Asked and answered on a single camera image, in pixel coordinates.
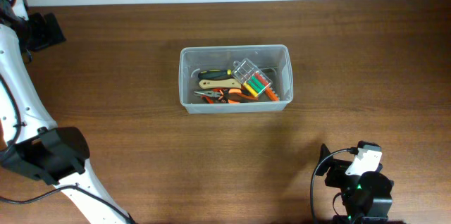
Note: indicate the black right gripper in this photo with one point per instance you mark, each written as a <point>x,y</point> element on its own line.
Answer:
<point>337,169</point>

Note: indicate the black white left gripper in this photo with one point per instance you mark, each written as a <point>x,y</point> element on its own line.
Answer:
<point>46,36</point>

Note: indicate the orange perforated plastic bar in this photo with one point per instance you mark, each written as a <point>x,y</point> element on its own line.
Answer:
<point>271,94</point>

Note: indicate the orange black needle-nose pliers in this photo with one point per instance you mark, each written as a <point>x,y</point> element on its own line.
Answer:
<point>235,95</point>

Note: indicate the clear screwdriver set case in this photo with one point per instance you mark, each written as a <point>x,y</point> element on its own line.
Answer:
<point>251,77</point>

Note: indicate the red black diagonal cutters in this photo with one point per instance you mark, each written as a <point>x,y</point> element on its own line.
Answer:
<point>213,96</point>

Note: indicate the orange scraper wooden handle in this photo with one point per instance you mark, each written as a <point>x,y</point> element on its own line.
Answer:
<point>211,84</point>

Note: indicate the yellow black handled file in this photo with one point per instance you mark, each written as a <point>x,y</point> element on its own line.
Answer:
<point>225,74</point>

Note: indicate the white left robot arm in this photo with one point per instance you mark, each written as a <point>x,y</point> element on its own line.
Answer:
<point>35,146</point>

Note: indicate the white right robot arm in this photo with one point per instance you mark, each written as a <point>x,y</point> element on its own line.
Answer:
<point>368,202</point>

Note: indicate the clear plastic container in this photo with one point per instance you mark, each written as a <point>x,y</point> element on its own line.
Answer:
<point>196,59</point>

